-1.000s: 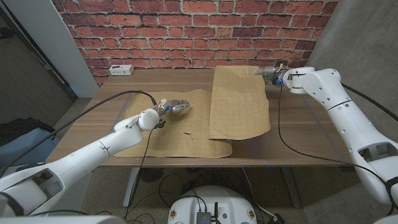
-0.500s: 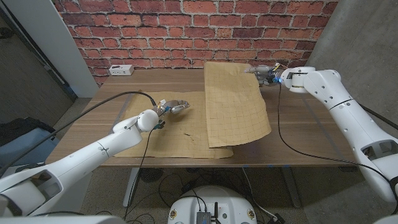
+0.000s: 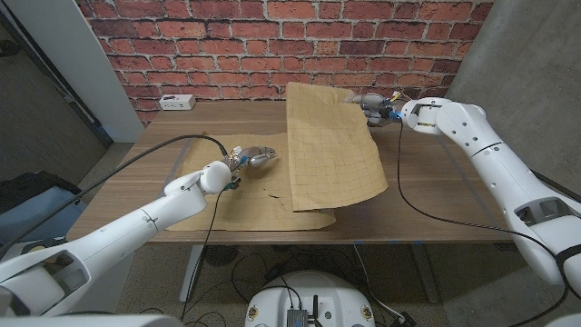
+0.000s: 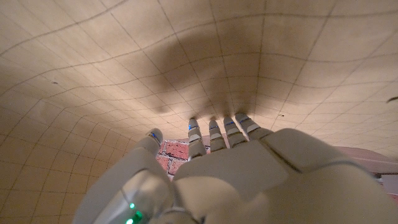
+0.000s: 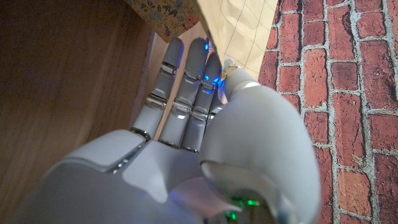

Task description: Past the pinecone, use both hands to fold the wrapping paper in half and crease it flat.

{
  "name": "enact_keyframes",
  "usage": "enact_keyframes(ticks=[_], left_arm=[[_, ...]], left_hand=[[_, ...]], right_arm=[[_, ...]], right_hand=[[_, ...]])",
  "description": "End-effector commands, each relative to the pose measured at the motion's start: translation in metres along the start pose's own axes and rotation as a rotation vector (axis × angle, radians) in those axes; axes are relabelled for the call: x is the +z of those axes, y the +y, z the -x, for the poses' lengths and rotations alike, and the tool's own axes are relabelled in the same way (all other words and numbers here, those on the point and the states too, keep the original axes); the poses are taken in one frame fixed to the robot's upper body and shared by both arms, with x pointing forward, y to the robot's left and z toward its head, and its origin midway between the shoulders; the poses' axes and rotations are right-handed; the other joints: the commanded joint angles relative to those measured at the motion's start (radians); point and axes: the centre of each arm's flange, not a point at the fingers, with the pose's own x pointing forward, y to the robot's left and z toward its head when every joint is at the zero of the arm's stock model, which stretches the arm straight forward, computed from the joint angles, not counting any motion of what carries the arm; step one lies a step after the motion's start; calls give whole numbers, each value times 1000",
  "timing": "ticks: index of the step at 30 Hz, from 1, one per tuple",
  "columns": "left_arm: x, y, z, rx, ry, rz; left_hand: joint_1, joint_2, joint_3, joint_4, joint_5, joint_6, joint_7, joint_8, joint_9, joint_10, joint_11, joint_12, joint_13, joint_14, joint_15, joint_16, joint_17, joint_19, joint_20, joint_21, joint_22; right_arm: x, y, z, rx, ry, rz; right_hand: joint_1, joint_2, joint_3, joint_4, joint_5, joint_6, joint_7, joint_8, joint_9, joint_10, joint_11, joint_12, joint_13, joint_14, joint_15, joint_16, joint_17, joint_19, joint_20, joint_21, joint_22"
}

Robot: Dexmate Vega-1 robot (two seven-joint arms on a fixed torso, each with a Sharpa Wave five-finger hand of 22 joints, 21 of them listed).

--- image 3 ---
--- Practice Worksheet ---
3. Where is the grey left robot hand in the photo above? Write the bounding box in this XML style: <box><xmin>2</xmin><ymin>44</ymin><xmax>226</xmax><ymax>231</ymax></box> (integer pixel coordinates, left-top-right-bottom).
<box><xmin>224</xmin><ymin>144</ymin><xmax>279</xmax><ymax>172</ymax></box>

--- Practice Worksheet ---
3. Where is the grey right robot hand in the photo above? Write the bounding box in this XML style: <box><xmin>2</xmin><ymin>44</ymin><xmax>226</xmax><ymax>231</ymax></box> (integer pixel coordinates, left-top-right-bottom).
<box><xmin>347</xmin><ymin>92</ymin><xmax>403</xmax><ymax>127</ymax></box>

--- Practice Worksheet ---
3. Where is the floral kraft wrapping paper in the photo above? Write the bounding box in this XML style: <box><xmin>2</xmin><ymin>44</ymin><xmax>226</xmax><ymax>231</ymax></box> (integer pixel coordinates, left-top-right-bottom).
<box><xmin>165</xmin><ymin>81</ymin><xmax>390</xmax><ymax>232</ymax></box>

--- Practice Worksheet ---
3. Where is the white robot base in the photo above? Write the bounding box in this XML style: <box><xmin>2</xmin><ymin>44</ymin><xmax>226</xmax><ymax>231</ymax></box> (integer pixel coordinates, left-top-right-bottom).
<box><xmin>244</xmin><ymin>271</ymin><xmax>377</xmax><ymax>327</ymax></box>

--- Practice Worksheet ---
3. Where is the white power strip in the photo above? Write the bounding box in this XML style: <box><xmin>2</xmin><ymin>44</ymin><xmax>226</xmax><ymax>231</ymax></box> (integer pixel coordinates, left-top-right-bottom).
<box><xmin>158</xmin><ymin>94</ymin><xmax>197</xmax><ymax>112</ymax></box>

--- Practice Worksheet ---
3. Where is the black floor fan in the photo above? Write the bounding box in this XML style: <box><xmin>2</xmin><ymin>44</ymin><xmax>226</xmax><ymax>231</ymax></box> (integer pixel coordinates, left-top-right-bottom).
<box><xmin>202</xmin><ymin>244</ymin><xmax>240</xmax><ymax>268</ymax></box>

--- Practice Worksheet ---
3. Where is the red brick printed backdrop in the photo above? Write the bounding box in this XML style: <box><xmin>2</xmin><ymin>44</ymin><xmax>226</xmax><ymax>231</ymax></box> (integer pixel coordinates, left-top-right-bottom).
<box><xmin>75</xmin><ymin>0</ymin><xmax>495</xmax><ymax>126</ymax></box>

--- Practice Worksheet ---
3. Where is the white table leg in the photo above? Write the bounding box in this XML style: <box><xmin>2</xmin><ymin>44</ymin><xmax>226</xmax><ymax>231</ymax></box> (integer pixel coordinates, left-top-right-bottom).
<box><xmin>179</xmin><ymin>244</ymin><xmax>205</xmax><ymax>303</ymax></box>

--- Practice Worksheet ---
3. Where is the grey electronics box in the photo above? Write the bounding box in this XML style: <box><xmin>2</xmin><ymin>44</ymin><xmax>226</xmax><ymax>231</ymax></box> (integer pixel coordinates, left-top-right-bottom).
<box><xmin>285</xmin><ymin>308</ymin><xmax>310</xmax><ymax>327</ymax></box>

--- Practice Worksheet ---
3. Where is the grey table leg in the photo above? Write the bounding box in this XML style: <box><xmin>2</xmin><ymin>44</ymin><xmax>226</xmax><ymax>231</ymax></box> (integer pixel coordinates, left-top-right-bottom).
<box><xmin>410</xmin><ymin>243</ymin><xmax>440</xmax><ymax>304</ymax></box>

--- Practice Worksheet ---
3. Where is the black cloth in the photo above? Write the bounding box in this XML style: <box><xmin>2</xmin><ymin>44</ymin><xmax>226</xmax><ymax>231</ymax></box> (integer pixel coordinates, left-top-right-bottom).
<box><xmin>0</xmin><ymin>171</ymin><xmax>84</xmax><ymax>214</ymax></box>

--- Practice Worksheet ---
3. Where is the thin black left wrist cable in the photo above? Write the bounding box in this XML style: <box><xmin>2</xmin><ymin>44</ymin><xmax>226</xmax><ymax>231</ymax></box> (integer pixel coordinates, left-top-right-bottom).
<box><xmin>179</xmin><ymin>188</ymin><xmax>226</xmax><ymax>322</ymax></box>

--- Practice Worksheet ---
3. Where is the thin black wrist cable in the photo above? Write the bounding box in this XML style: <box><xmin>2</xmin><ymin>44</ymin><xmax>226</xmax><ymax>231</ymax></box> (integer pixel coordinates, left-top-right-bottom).
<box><xmin>179</xmin><ymin>188</ymin><xmax>226</xmax><ymax>322</ymax></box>
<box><xmin>396</xmin><ymin>118</ymin><xmax>571</xmax><ymax>327</ymax></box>

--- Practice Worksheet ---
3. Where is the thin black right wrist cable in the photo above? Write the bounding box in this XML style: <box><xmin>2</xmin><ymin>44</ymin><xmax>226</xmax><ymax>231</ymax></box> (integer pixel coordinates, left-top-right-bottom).
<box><xmin>396</xmin><ymin>118</ymin><xmax>571</xmax><ymax>327</ymax></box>

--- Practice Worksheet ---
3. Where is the white floor cable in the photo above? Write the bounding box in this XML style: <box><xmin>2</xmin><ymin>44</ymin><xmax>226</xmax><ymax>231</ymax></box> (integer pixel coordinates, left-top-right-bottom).
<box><xmin>352</xmin><ymin>243</ymin><xmax>408</xmax><ymax>322</ymax></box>

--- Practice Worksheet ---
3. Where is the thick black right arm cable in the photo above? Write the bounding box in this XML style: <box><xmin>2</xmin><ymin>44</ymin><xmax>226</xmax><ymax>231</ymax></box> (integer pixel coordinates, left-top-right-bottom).
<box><xmin>529</xmin><ymin>168</ymin><xmax>581</xmax><ymax>204</ymax></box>

